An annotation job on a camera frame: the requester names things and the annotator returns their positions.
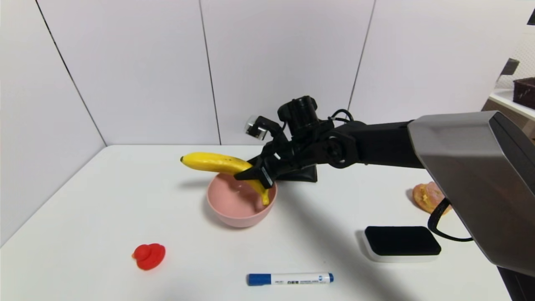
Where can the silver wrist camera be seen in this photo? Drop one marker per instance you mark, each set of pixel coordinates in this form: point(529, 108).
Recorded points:
point(256, 127)

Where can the sugared cream puff pastry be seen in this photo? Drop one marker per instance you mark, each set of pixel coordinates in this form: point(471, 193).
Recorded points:
point(424, 196)

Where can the pink bowl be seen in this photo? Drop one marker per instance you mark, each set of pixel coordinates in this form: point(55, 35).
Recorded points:
point(238, 213)

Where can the black wall-mounted object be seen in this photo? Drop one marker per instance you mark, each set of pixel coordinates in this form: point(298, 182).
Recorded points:
point(531, 16)

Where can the red rubber duck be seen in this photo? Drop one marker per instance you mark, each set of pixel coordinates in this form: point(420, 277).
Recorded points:
point(149, 256)

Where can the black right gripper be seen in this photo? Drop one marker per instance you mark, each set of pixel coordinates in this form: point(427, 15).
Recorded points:
point(266, 176)

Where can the dark brown woven basket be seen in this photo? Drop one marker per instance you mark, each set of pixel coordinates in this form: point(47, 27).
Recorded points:
point(526, 91)

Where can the dark grey box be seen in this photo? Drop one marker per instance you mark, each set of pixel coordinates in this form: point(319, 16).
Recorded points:
point(510, 67)

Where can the black glasses case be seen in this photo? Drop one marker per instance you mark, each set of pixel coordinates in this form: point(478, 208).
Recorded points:
point(303, 174)

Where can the blue white marker pen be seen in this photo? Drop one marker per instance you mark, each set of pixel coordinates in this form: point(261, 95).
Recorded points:
point(292, 278)

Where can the yellow banana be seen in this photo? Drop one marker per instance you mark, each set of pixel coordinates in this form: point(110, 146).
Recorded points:
point(209, 162)

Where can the black white whiteboard eraser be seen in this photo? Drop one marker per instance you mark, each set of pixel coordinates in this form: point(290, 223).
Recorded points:
point(401, 240)

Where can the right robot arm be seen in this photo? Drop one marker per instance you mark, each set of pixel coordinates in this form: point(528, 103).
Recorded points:
point(472, 167)

